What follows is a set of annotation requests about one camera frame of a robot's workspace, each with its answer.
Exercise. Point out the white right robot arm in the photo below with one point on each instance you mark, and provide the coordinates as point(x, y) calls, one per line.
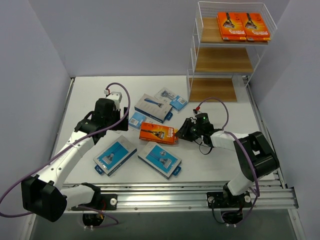
point(255, 155)

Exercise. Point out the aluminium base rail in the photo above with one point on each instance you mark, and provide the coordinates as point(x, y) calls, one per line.
point(191, 196)

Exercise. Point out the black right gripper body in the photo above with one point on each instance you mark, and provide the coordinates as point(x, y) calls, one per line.
point(188, 129)

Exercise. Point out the Harry's box upper white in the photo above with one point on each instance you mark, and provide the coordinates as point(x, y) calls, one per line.
point(154, 108)

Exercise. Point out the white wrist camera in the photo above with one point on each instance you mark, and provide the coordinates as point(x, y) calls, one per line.
point(197, 112)
point(115, 96)

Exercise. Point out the clear blister razor pack top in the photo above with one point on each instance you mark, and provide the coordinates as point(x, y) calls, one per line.
point(169, 97)

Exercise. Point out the clear blister razor pack left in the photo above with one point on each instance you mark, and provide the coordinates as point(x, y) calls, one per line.
point(136, 120)

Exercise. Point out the grey blue Harry's box left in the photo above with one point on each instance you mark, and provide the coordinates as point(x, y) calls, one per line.
point(114, 156)

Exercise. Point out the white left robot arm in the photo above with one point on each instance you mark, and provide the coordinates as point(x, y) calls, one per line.
point(43, 193)

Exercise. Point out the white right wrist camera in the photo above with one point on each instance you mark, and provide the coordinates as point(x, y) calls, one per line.
point(197, 112)

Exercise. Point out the white wire wooden shelf rack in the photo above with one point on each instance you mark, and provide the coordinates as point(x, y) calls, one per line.
point(216, 67)

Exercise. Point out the clear blister razor pack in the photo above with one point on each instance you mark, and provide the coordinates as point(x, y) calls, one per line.
point(169, 97)
point(136, 120)

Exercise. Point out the orange Gillette box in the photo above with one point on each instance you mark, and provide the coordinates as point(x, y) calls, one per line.
point(255, 27)
point(231, 27)
point(158, 133)

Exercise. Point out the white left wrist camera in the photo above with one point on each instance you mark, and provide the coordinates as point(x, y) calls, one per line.
point(115, 96)

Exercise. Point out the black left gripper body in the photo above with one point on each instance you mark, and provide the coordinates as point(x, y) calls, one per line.
point(122, 119)

